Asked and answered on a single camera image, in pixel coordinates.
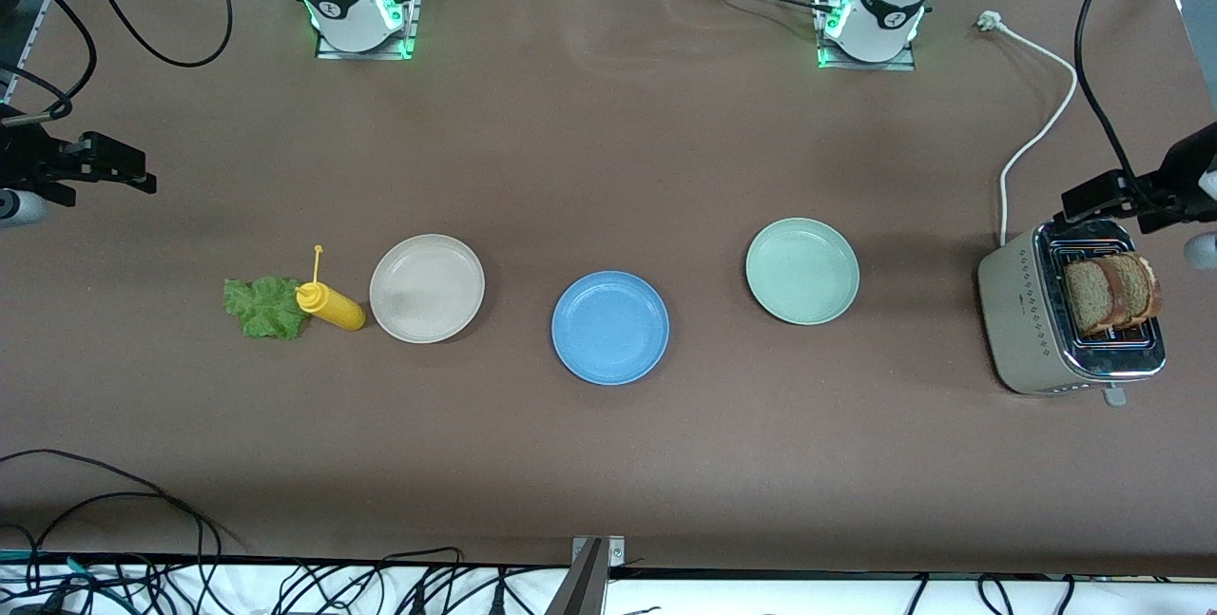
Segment blue plate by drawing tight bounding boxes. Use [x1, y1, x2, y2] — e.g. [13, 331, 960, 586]
[551, 271, 670, 386]

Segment yellow mustard squeeze bottle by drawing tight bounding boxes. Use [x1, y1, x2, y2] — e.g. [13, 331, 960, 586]
[296, 245, 367, 332]

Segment brown bread slice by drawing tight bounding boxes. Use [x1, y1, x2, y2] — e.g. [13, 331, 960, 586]
[1103, 252, 1163, 326]
[1063, 259, 1128, 336]

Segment metal corner bracket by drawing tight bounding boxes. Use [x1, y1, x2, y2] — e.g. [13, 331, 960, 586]
[572, 535, 627, 567]

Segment beige chrome toaster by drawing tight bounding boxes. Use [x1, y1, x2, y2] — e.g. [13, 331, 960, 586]
[977, 218, 1169, 407]

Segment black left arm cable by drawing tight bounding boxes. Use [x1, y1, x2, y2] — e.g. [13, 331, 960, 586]
[1074, 0, 1156, 207]

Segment white toaster power cord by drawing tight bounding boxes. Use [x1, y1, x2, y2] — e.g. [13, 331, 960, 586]
[977, 11, 1080, 247]

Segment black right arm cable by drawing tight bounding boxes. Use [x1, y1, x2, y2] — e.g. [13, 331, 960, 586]
[0, 0, 234, 126]

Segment pale green plate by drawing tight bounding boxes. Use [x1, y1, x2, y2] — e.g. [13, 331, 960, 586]
[745, 218, 860, 326]

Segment black looped table cable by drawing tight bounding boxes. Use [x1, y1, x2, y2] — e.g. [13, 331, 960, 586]
[0, 449, 250, 559]

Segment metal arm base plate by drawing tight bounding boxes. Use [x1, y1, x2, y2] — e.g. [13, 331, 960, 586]
[816, 0, 918, 72]
[314, 0, 424, 61]

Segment green lettuce leaf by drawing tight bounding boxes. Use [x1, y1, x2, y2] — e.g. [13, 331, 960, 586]
[223, 276, 310, 340]

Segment dark aluminium post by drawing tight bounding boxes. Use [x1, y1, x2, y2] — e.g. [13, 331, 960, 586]
[544, 539, 609, 615]

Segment beige plate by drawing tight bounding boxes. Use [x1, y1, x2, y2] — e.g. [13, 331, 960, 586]
[369, 234, 486, 344]

